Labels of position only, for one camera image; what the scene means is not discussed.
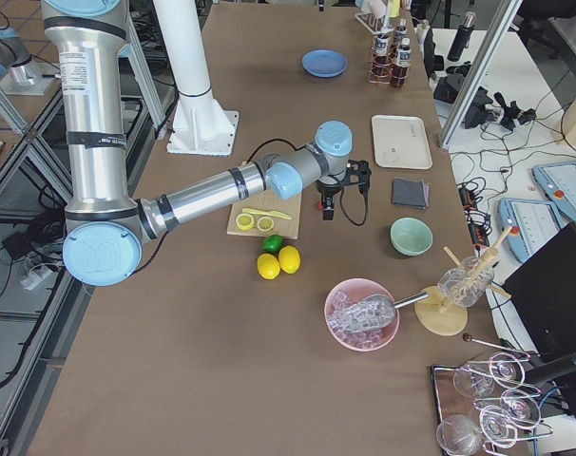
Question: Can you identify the wooden cup stand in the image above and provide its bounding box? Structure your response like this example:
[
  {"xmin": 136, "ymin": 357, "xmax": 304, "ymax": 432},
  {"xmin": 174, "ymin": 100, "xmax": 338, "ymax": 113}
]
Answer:
[{"xmin": 414, "ymin": 227, "xmax": 511, "ymax": 336}]

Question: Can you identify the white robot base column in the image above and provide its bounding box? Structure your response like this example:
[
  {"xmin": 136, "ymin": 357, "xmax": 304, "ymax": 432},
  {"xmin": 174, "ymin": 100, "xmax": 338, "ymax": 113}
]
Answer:
[{"xmin": 154, "ymin": 0, "xmax": 239, "ymax": 157}]

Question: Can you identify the black thermos bottle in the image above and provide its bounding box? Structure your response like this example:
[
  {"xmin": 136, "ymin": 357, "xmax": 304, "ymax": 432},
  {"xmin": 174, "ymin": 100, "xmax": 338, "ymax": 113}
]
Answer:
[{"xmin": 447, "ymin": 11, "xmax": 476, "ymax": 62}]

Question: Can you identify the grey folded cloth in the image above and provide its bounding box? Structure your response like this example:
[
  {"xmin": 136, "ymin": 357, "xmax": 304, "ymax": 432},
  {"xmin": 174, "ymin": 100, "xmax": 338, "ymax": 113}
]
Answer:
[{"xmin": 392, "ymin": 178, "xmax": 430, "ymax": 209}]

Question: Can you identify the copper wire bottle rack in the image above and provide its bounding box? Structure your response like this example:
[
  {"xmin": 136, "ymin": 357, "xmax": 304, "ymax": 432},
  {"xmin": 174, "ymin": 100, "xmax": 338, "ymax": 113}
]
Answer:
[{"xmin": 368, "ymin": 28, "xmax": 413, "ymax": 88}]

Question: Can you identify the blue teach pendant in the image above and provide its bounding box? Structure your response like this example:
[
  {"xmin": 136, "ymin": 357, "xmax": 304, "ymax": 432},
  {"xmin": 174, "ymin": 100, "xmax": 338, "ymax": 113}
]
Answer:
[
  {"xmin": 531, "ymin": 161, "xmax": 576, "ymax": 222},
  {"xmin": 497, "ymin": 198, "xmax": 566, "ymax": 263}
]

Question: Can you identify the bamboo cutting board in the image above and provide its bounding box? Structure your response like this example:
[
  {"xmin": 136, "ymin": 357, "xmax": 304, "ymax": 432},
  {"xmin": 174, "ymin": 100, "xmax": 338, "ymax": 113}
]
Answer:
[{"xmin": 226, "ymin": 162, "xmax": 301, "ymax": 239}]

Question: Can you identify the yellow plastic knife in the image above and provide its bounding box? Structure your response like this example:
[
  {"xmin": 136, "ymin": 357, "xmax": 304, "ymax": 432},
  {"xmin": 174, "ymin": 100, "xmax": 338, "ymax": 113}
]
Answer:
[{"xmin": 241, "ymin": 207, "xmax": 292, "ymax": 220}]

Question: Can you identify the blue plate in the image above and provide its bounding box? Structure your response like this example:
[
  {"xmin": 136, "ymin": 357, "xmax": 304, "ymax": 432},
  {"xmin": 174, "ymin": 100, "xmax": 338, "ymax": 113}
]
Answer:
[{"xmin": 301, "ymin": 49, "xmax": 348, "ymax": 79}]

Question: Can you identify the tea bottle white cap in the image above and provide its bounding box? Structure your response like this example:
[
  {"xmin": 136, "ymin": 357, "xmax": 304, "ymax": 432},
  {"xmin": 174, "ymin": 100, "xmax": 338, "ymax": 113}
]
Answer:
[{"xmin": 390, "ymin": 38, "xmax": 412, "ymax": 88}]

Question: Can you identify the wine glass rack tray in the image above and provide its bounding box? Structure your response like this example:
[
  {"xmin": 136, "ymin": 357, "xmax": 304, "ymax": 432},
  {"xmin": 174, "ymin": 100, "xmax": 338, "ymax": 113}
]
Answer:
[{"xmin": 431, "ymin": 349, "xmax": 553, "ymax": 455}]

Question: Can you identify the black monitor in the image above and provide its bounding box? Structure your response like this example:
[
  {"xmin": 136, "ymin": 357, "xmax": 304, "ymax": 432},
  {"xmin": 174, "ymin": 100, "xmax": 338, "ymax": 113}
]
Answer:
[{"xmin": 504, "ymin": 223, "xmax": 576, "ymax": 357}]

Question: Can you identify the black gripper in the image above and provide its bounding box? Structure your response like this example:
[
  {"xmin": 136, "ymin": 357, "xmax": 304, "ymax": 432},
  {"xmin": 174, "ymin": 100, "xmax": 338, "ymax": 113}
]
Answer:
[{"xmin": 316, "ymin": 160, "xmax": 371, "ymax": 220}]

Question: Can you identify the pink ice bowl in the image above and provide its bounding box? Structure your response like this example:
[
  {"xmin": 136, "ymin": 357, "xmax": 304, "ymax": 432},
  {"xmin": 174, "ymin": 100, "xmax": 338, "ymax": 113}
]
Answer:
[{"xmin": 323, "ymin": 278, "xmax": 400, "ymax": 352}]

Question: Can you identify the yellow lemon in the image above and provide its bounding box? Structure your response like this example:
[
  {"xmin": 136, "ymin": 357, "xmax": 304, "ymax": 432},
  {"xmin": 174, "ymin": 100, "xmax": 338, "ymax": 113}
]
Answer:
[
  {"xmin": 278, "ymin": 245, "xmax": 301, "ymax": 274},
  {"xmin": 257, "ymin": 253, "xmax": 281, "ymax": 280}
]

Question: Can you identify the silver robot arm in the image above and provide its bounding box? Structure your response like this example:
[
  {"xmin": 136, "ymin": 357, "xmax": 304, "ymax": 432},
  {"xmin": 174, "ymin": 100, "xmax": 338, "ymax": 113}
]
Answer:
[{"xmin": 42, "ymin": 1, "xmax": 370, "ymax": 286}]

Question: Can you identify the cream rabbit tray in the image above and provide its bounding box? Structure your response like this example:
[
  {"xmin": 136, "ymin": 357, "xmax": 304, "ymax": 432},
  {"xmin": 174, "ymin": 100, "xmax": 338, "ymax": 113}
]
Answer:
[{"xmin": 372, "ymin": 114, "xmax": 432, "ymax": 170}]

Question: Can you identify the glass mug on stand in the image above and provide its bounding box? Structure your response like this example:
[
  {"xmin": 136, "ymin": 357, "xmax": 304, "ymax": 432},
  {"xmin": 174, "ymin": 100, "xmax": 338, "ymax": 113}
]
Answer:
[{"xmin": 437, "ymin": 256, "xmax": 494, "ymax": 308}]

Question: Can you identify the steel ice scoop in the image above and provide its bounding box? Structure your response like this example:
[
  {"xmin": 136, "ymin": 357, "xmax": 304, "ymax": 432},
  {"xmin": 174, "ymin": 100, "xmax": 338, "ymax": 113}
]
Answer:
[{"xmin": 343, "ymin": 292, "xmax": 429, "ymax": 333}]

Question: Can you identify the lemon half slice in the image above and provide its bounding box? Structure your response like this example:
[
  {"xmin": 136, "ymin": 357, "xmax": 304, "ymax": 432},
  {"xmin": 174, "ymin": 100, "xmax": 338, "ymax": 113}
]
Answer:
[
  {"xmin": 256, "ymin": 216, "xmax": 275, "ymax": 233},
  {"xmin": 235, "ymin": 213, "xmax": 256, "ymax": 231}
]

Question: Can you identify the green lime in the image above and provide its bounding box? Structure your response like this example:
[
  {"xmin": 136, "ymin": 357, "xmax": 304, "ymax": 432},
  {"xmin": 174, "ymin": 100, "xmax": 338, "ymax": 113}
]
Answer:
[{"xmin": 262, "ymin": 234, "xmax": 284, "ymax": 254}]

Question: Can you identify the aluminium frame post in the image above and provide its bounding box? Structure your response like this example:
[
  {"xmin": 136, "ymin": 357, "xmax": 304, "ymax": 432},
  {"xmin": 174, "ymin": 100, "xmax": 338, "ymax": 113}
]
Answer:
[{"xmin": 438, "ymin": 0, "xmax": 522, "ymax": 149}]

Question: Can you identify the green bowl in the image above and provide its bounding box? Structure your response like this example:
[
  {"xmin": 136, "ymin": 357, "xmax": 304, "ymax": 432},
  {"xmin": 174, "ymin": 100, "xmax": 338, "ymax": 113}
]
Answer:
[{"xmin": 390, "ymin": 218, "xmax": 433, "ymax": 257}]

